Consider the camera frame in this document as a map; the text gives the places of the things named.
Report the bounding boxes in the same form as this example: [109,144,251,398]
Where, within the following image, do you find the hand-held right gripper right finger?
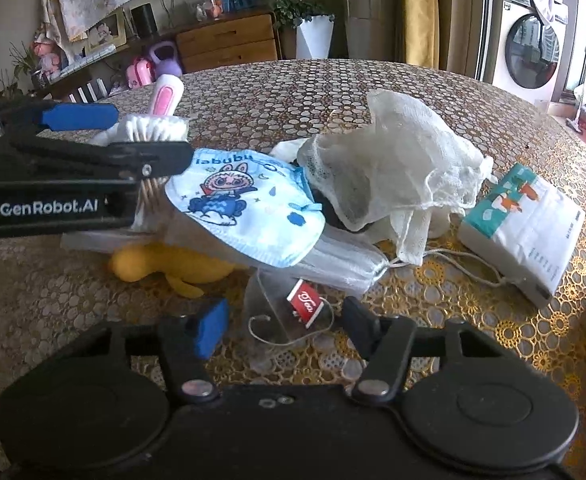
[342,296,479,406]

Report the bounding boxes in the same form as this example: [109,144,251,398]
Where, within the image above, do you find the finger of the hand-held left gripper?
[0,101,120,141]
[3,132,195,182]

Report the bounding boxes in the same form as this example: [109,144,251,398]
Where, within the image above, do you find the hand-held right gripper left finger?
[90,299,230,406]

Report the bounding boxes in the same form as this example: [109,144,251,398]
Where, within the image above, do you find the white face masks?
[163,210,389,297]

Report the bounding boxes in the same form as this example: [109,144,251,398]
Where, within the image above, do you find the blue printed face mask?
[165,149,326,268]

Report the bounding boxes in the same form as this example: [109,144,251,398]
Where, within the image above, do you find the yellow plush duck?
[109,242,236,299]

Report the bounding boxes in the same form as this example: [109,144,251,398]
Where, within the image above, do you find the white lace cloth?
[273,89,499,267]

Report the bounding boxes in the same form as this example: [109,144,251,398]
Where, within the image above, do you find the tea bag with red label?
[243,270,344,371]

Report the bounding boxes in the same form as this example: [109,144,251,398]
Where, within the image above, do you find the pink plush toy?
[33,35,64,81]

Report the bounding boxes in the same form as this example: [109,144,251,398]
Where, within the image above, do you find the small potted plant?
[9,42,41,92]

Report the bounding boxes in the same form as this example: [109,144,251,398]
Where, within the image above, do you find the pink toy case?
[132,56,156,86]

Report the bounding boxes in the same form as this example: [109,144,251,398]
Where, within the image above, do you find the purple kettlebell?
[148,42,182,76]

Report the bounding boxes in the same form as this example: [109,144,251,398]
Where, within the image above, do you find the black speaker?
[130,3,156,38]

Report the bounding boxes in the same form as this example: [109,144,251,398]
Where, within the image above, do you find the wooden dresser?
[175,10,281,75]

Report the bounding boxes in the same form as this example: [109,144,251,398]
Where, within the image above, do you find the patterned tablecloth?
[0,59,586,480]

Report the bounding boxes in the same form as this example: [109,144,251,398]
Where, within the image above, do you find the tissue pack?
[457,162,586,309]

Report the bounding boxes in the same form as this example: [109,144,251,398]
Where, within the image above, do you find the white planter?
[295,15,335,60]

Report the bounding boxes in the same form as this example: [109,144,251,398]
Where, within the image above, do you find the yellow curtain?
[400,0,441,68]

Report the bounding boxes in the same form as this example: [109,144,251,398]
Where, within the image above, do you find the white washing machine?
[488,0,571,106]

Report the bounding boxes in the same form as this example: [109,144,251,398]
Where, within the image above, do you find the photo frame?
[84,10,128,54]

